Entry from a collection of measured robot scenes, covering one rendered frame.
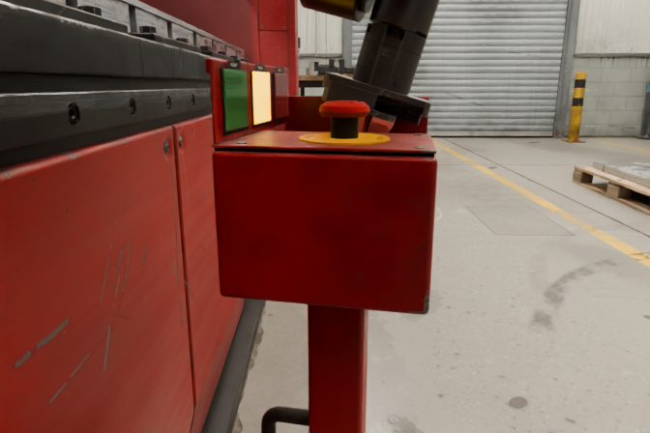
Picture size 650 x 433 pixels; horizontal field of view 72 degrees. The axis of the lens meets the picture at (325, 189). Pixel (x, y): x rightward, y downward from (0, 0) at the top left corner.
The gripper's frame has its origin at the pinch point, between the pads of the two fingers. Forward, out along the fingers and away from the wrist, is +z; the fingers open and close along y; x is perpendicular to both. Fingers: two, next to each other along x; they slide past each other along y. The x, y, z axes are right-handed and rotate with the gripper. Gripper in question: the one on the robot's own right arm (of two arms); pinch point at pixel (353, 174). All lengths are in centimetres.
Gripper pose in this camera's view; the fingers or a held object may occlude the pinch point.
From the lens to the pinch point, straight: 46.2
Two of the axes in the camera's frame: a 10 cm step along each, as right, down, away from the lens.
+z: -2.7, 9.2, 2.8
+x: -1.8, 2.3, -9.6
